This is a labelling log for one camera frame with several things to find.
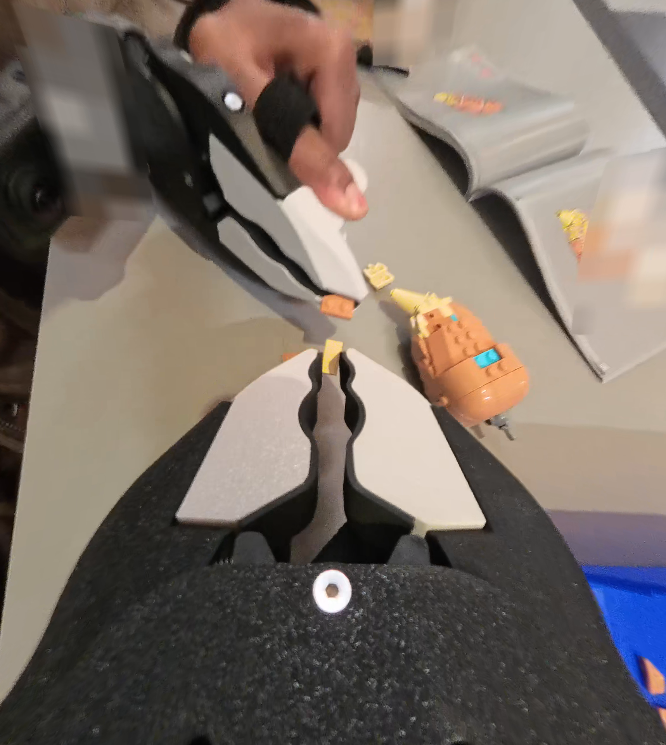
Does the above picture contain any orange toy brick model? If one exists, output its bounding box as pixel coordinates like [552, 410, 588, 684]
[390, 287, 530, 441]

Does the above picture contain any blue plastic bin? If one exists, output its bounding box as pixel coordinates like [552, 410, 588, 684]
[545, 509, 666, 745]

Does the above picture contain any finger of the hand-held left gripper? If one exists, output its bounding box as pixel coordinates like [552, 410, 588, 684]
[209, 134, 370, 303]
[216, 217, 326, 305]

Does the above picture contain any person's left hand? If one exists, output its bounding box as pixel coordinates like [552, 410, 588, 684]
[187, 0, 370, 223]

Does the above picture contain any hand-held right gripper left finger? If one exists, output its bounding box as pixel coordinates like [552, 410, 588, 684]
[176, 348, 318, 526]

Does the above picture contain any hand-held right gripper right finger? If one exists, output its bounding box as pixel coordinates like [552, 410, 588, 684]
[339, 347, 488, 533]

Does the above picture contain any grey instruction booklet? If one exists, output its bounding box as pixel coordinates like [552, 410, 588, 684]
[368, 47, 666, 382]

